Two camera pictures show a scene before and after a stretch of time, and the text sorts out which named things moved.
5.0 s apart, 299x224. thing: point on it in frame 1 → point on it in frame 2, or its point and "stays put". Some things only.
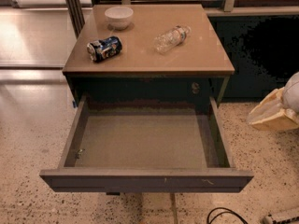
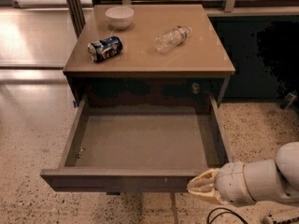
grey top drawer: (151, 149) stays put
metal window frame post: (75, 7) stays put
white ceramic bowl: (119, 17) stays put
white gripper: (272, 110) → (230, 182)
